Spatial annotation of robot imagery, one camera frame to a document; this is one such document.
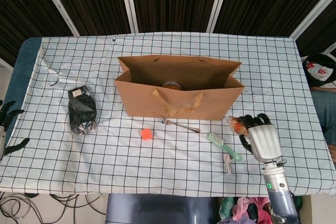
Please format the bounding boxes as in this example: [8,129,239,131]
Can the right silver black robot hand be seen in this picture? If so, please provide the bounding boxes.
[237,113,283,162]

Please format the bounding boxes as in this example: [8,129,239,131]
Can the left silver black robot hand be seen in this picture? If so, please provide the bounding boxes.
[0,100,30,162]

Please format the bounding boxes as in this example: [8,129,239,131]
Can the bread bun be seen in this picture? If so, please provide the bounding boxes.
[225,115,250,136]

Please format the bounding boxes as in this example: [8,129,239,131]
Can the clear jar of rubber bands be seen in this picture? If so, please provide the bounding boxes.
[161,81,182,90]

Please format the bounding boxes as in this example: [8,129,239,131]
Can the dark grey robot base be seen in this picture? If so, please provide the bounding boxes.
[106,194,220,224]

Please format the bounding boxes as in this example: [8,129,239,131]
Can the brown paper shopping bag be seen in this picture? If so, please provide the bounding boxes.
[113,55,245,123]

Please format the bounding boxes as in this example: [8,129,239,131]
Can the green brush white bristles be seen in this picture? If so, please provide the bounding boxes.
[206,132,243,162]

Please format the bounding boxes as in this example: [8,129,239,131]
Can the blue table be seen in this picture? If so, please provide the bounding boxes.
[0,37,43,154]

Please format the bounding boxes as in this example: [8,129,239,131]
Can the colourful clothes pile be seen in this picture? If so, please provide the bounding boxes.
[219,196,272,224]

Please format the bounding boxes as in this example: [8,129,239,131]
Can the black snack packet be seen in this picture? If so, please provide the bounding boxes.
[67,85,99,137]

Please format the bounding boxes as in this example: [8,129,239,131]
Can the metal fork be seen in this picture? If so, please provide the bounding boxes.
[158,115,201,133]

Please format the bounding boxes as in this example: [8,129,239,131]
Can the person in black printed shirt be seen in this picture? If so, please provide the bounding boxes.
[301,52,336,133]

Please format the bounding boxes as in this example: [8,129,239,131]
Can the orange cube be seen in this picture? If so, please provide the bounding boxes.
[140,128,154,141]

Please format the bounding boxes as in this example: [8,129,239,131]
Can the white black checkered tablecloth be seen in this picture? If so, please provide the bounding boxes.
[0,33,336,198]

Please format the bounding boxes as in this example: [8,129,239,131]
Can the white usb cable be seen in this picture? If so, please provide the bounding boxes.
[222,153,234,174]

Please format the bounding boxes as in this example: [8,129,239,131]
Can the black floor cables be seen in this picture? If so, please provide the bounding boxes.
[0,192,109,224]

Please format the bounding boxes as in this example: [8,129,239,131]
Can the white partition post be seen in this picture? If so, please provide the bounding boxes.
[206,0,233,33]
[290,0,336,39]
[118,0,139,34]
[34,0,80,36]

